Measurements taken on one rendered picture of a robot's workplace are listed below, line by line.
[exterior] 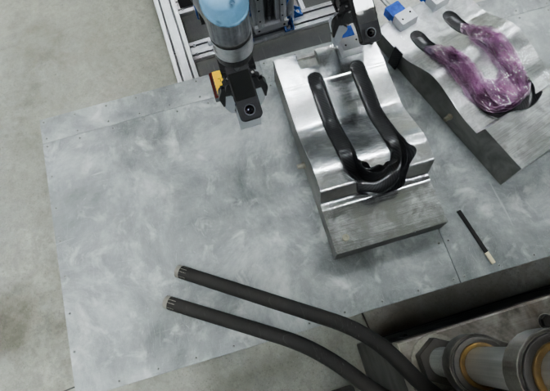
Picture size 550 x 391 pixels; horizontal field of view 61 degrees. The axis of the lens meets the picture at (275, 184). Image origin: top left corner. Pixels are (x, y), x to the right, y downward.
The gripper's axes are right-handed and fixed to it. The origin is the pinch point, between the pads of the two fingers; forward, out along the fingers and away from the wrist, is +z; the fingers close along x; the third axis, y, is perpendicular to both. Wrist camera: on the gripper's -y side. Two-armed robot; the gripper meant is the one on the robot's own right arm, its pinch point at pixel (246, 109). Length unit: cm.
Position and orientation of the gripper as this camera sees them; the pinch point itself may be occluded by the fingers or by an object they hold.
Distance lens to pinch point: 106.1
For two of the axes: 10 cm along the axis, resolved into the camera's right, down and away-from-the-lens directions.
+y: -2.8, -9.1, 3.2
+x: -9.6, 2.7, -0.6
